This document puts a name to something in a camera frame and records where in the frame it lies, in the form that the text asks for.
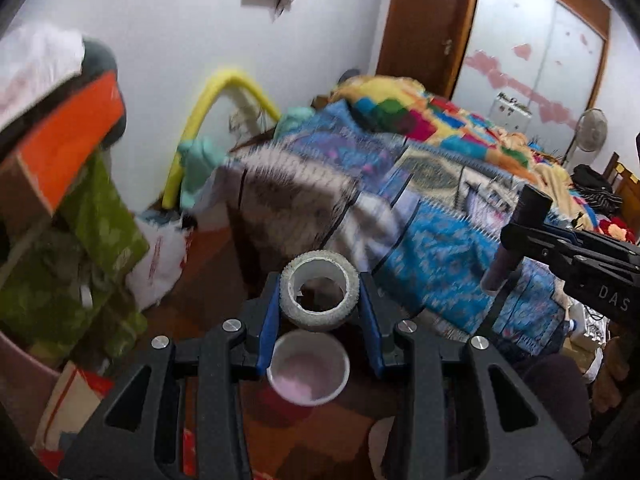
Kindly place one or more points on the white standing fan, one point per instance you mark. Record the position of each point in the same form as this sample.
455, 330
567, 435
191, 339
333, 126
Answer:
589, 137

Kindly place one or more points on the brown wooden door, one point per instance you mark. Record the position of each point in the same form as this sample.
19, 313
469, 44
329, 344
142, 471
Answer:
424, 40

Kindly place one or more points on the green patterned cloth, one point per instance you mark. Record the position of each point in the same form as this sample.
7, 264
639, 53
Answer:
65, 296

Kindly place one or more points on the colourful patch blanket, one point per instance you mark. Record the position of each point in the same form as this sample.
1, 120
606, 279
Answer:
403, 106

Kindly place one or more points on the orange cardboard box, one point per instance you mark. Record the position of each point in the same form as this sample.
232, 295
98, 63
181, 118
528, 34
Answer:
38, 172

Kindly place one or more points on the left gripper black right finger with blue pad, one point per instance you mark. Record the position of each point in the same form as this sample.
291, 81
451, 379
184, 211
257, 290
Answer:
378, 316

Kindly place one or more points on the white plastic bag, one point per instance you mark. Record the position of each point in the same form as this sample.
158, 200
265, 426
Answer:
158, 271

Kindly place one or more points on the red trash cup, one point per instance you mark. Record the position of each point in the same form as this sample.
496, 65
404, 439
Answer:
307, 370

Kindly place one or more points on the black striped clothing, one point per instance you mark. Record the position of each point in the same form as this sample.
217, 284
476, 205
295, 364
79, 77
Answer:
596, 191

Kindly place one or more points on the grey tape roll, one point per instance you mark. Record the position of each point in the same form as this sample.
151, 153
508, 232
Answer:
319, 290

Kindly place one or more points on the wooden headboard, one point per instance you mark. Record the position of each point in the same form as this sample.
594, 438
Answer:
625, 185

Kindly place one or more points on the yellow foam bed rail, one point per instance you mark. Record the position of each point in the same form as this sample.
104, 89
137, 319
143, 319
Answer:
214, 105

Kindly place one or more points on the white box on wardrobe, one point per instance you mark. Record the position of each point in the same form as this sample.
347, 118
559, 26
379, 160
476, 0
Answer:
510, 114

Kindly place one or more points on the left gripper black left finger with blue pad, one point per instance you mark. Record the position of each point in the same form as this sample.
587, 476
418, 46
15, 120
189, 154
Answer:
261, 318

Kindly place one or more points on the white cloth on pile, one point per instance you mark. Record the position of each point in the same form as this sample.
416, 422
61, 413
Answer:
36, 59

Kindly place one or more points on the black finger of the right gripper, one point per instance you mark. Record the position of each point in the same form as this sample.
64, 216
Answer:
529, 213

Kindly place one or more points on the blue patchwork bed sheet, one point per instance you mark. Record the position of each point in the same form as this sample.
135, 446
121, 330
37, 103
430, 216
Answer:
393, 209

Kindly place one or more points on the white wardrobe with pink hearts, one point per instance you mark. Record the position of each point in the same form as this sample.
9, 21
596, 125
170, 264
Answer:
539, 52

